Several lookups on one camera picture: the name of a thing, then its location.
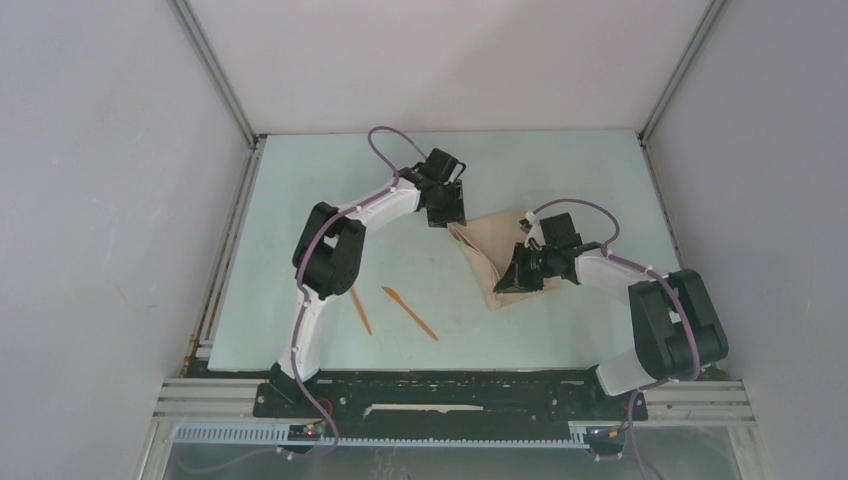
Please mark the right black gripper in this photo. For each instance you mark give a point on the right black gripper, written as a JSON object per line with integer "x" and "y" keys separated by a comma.
{"x": 516, "y": 278}

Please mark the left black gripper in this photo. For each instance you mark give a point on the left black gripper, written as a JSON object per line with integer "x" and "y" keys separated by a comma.
{"x": 454, "y": 213}

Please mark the beige cloth napkin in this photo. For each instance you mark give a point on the beige cloth napkin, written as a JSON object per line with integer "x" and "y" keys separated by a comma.
{"x": 487, "y": 243}

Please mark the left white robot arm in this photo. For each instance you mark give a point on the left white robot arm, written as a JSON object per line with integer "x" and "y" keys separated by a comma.
{"x": 328, "y": 256}

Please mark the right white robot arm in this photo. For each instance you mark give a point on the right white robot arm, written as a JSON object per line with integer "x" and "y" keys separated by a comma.
{"x": 676, "y": 329}

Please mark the orange plastic knife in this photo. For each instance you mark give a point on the orange plastic knife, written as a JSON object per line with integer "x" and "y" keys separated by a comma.
{"x": 413, "y": 315}

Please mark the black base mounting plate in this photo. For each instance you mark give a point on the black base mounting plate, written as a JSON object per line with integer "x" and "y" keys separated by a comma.
{"x": 447, "y": 404}

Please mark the orange plastic fork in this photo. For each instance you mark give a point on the orange plastic fork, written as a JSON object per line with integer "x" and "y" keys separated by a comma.
{"x": 361, "y": 311}

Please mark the aluminium frame rail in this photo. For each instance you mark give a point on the aluminium frame rail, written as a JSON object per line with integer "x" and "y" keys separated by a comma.
{"x": 705, "y": 403}

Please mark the right corner aluminium post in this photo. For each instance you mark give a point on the right corner aluminium post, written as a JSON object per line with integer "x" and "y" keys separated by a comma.
{"x": 695, "y": 44}

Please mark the corner aluminium post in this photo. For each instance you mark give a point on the corner aluminium post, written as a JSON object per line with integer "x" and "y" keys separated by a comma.
{"x": 695, "y": 44}
{"x": 199, "y": 41}

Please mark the left corner aluminium post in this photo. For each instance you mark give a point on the left corner aluminium post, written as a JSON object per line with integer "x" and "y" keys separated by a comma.
{"x": 199, "y": 41}

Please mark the white cable duct strip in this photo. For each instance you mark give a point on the white cable duct strip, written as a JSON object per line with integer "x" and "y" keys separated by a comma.
{"x": 268, "y": 434}

